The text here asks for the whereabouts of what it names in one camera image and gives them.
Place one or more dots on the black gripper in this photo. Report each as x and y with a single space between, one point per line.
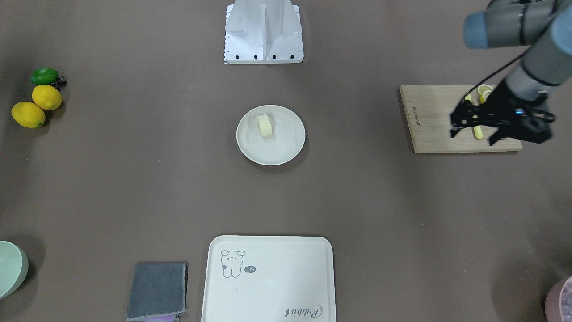
504 99

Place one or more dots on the pale yellow bun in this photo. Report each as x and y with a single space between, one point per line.
264 125

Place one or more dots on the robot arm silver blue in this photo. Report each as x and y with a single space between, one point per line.
542 25

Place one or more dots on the cream rabbit tray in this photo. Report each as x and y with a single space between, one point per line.
269 279

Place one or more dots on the lemon slices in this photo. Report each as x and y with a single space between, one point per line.
484 91

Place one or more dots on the wooden cutting board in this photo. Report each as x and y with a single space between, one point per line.
428 109

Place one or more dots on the round cream plate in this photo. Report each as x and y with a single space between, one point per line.
286 142

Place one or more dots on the pink bowl with ice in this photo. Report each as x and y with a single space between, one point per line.
558 303

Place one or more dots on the grey folded cloth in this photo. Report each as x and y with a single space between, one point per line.
158 292

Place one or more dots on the yellow lemon near lime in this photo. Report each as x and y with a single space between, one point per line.
46 97

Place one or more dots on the green lime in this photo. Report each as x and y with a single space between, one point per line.
48 76

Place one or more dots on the yellow lemon outer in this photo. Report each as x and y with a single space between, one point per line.
28 115

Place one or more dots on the mint green bowl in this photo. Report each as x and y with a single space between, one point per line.
14 266

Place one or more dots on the white camera mast base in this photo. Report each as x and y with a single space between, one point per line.
263 32

